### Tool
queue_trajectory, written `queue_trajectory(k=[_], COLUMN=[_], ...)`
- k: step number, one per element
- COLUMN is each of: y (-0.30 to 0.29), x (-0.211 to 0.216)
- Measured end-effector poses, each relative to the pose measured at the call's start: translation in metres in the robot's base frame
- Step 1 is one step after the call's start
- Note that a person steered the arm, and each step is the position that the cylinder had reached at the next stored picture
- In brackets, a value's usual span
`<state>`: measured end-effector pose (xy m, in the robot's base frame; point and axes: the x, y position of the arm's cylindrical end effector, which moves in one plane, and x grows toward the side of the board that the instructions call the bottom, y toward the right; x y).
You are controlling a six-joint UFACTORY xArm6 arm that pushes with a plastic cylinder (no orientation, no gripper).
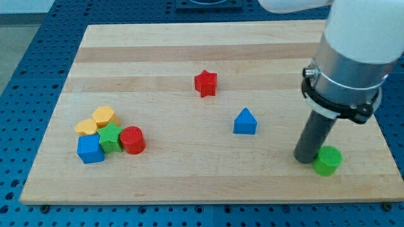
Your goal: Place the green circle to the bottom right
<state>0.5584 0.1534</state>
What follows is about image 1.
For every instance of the green cylinder block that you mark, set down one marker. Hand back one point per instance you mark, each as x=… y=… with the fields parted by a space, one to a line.
x=327 y=161

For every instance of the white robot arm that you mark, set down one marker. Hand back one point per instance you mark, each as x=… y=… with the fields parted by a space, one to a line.
x=360 y=45

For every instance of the light wooden board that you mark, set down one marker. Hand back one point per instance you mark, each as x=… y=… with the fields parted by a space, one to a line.
x=146 y=74

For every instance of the red star block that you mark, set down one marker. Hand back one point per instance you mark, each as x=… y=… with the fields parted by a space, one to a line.
x=206 y=83

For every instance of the blue house-shaped block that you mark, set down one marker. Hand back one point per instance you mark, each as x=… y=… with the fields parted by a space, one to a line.
x=245 y=123

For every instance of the red cylinder block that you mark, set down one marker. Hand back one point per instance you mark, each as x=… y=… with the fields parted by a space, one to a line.
x=133 y=140

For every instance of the green star block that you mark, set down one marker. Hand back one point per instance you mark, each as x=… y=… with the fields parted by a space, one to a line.
x=110 y=138

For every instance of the yellow hexagon block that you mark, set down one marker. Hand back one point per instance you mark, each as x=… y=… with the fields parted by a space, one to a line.
x=104 y=115

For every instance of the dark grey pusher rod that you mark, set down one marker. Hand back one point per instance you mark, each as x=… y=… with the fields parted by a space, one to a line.
x=312 y=137

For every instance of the yellow heart block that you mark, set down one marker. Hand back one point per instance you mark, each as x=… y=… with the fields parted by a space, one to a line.
x=86 y=127

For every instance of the blue cube block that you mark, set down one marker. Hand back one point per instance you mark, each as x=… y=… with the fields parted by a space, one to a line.
x=89 y=149

